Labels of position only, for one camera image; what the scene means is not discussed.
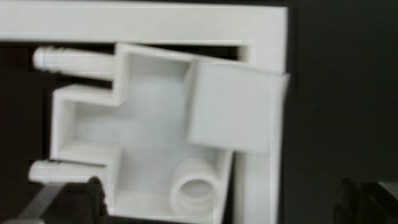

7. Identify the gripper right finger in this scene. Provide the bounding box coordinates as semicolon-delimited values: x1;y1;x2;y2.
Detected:
331;178;398;224

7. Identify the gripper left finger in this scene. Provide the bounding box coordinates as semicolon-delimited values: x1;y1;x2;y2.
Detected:
4;177;108;224

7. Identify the white chair seat piece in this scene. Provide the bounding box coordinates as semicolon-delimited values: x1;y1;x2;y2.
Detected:
28;43;232;224

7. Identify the white chair leg block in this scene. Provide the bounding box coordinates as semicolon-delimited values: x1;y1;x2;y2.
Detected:
187;62;289;153

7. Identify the white U-shaped frame fence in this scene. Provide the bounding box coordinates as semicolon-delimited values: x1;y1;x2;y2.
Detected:
0;0;287;224

